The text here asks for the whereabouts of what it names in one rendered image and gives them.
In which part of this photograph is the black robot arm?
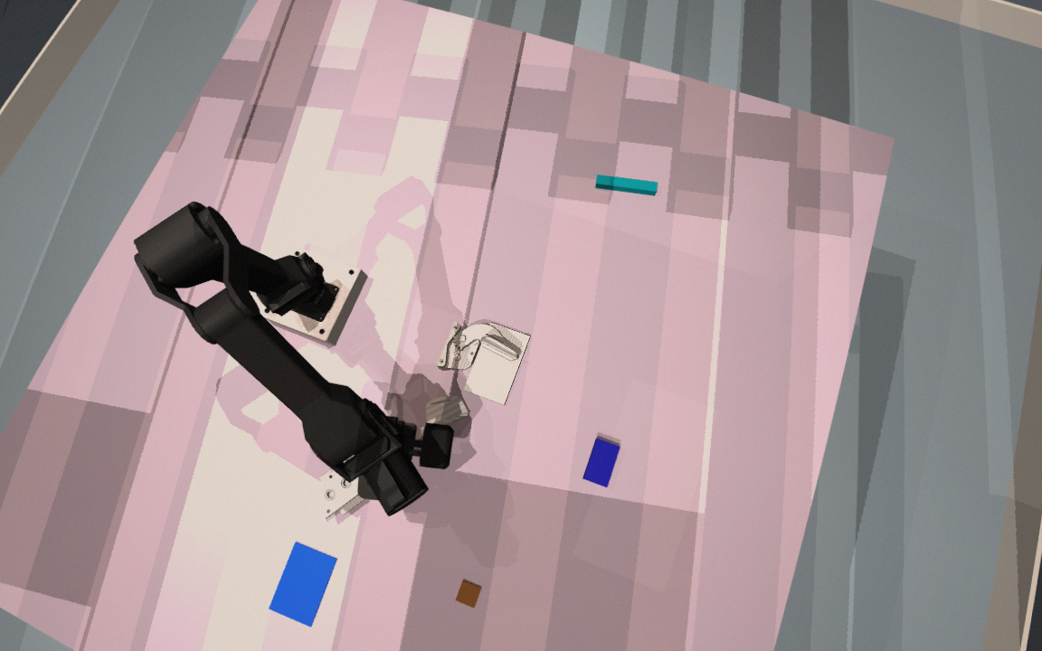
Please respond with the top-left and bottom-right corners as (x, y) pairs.
(134, 202), (429, 516)

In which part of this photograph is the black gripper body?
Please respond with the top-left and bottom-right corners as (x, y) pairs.
(387, 416), (454, 469)

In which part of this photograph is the teal rectangular bar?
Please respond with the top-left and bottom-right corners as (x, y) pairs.
(596, 175), (658, 196)

